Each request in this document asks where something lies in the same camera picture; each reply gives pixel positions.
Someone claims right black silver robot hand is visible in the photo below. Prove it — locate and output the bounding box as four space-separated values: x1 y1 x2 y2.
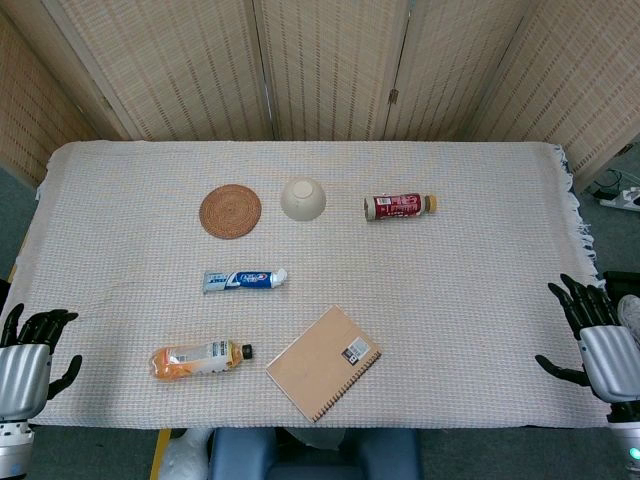
534 273 640 407

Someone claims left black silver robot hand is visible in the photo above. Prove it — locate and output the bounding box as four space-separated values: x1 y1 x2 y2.
0 303 83 420

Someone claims blue white toothpaste tube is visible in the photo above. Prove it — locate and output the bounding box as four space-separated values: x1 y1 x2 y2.
202 267 289 296

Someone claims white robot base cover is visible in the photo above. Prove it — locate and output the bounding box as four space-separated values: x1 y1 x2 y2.
162 428 212 480

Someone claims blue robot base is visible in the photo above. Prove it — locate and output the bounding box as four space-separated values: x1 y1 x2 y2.
207 428 424 480

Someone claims white sneaker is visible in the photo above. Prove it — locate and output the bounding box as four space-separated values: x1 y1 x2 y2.
617 294 640 347

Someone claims black box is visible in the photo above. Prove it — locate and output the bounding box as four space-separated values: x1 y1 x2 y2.
602 270 640 301

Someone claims white power strip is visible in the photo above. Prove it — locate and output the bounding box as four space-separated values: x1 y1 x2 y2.
598 186 640 212

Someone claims orange juice plastic bottle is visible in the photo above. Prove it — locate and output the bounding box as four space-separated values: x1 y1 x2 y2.
149 339 254 381

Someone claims white woven tablecloth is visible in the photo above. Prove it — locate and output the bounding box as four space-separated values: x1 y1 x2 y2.
14 139 614 431

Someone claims red label coffee bottle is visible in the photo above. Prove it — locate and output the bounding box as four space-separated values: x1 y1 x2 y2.
363 192 439 223

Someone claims round woven rattan coaster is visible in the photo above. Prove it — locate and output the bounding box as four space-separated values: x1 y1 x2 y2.
199 184 263 241

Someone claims brown spiral notebook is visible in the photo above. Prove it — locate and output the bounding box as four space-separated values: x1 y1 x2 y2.
265 304 384 425

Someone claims cream ceramic bowl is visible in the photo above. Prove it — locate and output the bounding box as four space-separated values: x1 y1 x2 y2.
279 176 327 222

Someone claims woven bamboo folding screen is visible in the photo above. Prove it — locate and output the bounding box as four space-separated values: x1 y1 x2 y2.
0 0 640 194

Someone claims black power cable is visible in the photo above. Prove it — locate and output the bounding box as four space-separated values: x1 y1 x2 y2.
593 168 632 197

